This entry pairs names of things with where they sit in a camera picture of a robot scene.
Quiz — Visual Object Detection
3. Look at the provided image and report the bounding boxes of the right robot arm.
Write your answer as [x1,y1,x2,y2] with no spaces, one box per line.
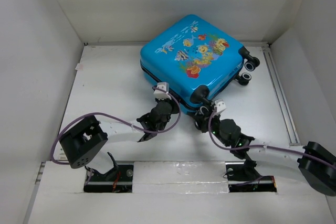
[193,115,335,197]

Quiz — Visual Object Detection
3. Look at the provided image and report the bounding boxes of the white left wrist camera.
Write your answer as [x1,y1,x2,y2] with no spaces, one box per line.
[153,82,171,100]

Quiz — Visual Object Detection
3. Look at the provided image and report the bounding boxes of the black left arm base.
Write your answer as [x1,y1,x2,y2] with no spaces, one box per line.
[83,152,134,194]

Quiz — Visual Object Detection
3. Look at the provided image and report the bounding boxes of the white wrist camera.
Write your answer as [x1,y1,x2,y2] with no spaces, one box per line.
[213,99,226,115]
[153,82,171,100]

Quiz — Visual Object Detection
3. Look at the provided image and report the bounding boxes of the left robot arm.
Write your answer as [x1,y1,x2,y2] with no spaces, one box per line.
[57,98,181,180]

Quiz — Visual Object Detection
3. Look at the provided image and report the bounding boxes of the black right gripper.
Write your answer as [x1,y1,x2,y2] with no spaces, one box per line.
[192,110,230,147]

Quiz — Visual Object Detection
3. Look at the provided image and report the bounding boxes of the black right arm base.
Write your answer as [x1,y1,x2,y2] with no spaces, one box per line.
[223,164,277,193]

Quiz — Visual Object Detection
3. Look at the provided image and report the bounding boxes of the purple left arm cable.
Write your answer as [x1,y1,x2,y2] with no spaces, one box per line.
[50,87,182,166]

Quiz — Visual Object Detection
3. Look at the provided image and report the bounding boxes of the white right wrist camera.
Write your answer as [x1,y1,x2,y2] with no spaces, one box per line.
[213,99,226,115]

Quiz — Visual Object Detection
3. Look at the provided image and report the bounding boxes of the blue hard-shell suitcase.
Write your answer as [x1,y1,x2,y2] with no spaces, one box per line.
[140,15,260,114]

